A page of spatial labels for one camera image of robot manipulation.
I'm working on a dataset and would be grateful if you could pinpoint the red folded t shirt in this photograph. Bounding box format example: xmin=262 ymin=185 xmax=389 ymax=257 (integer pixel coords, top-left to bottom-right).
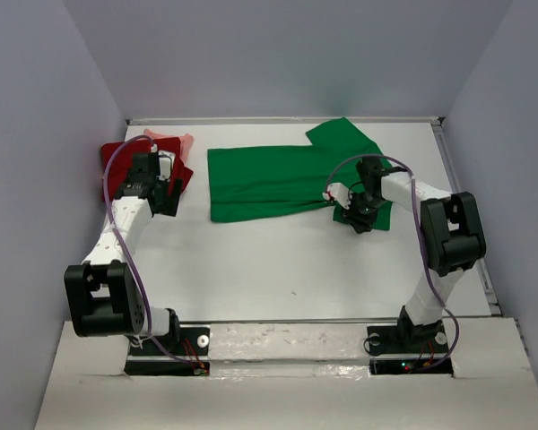
xmin=100 ymin=136 xmax=194 ymax=200

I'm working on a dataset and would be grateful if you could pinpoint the green t shirt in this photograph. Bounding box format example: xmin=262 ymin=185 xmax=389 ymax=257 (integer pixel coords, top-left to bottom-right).
xmin=207 ymin=117 xmax=382 ymax=223

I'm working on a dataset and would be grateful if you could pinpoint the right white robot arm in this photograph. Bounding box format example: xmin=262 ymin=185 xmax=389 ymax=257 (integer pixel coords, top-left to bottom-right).
xmin=341 ymin=155 xmax=486 ymax=357

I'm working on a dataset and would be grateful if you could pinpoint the pink folded t shirt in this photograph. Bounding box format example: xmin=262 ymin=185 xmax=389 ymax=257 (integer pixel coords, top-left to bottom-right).
xmin=143 ymin=128 xmax=195 ymax=163

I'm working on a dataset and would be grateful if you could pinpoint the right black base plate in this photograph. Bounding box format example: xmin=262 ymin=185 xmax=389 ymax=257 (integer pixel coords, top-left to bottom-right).
xmin=363 ymin=322 xmax=454 ymax=376

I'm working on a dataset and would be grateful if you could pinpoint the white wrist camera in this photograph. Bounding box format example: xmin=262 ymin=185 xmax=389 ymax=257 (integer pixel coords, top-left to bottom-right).
xmin=158 ymin=150 xmax=177 ymax=182
xmin=322 ymin=183 xmax=352 ymax=210

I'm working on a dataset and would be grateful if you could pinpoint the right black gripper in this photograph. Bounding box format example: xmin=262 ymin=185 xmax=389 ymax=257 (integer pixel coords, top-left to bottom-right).
xmin=339 ymin=192 xmax=387 ymax=235

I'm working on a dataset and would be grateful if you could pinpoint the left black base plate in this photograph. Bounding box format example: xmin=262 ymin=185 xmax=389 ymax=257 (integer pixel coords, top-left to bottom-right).
xmin=124 ymin=324 xmax=211 ymax=377

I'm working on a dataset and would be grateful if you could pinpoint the aluminium table rail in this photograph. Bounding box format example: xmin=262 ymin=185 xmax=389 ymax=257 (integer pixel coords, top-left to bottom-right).
xmin=126 ymin=116 xmax=446 ymax=126

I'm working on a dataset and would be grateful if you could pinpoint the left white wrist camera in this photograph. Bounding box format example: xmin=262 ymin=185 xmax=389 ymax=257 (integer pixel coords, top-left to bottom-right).
xmin=158 ymin=150 xmax=177 ymax=182

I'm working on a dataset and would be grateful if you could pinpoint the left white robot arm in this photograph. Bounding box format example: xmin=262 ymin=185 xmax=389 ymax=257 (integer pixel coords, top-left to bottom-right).
xmin=64 ymin=150 xmax=183 ymax=354

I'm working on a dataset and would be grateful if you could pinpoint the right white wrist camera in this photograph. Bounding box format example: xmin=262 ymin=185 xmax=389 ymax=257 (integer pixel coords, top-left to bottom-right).
xmin=322 ymin=183 xmax=352 ymax=210

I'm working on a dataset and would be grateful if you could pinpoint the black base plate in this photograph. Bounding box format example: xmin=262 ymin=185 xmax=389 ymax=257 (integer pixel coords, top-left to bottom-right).
xmin=124 ymin=324 xmax=211 ymax=377
xmin=363 ymin=322 xmax=454 ymax=376

